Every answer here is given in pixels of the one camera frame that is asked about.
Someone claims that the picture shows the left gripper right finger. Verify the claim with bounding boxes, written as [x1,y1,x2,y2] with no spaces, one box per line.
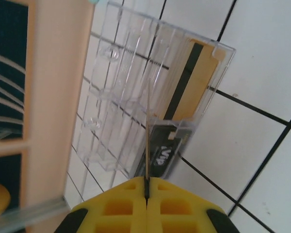
[147,177,240,233]

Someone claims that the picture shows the aluminium frame post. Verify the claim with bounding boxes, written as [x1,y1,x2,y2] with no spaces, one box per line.
[0,196,69,220]

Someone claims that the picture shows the black VIP card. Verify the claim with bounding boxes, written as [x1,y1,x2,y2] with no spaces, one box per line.
[133,123,194,179]

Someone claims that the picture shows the gold card with black stripe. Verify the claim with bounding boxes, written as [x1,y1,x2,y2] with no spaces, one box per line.
[160,37,221,121]

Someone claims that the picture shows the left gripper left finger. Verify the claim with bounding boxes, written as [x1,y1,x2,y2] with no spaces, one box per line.
[55,176,149,233]

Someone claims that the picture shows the clear acrylic card organizer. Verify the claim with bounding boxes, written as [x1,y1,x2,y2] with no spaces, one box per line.
[71,1,236,180]

